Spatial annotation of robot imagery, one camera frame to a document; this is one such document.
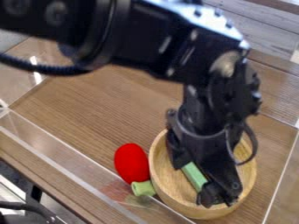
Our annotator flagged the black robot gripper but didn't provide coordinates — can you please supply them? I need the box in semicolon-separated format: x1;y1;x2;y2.
166;108;249;208

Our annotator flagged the green rectangular block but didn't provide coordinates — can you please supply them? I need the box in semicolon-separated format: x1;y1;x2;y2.
182;162;209;192

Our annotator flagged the brown wooden bowl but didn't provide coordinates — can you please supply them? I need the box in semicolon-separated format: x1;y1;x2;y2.
149;129;258;221

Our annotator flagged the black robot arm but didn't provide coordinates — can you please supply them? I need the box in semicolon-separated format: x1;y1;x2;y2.
0;0;262;207

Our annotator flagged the red plush radish toy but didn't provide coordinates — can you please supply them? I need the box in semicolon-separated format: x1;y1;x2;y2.
114;143;157;197

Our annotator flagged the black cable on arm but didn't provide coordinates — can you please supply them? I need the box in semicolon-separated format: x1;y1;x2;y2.
226;122;260;166

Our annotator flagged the black stand with cable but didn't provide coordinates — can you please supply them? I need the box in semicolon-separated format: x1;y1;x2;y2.
0;201;57;224

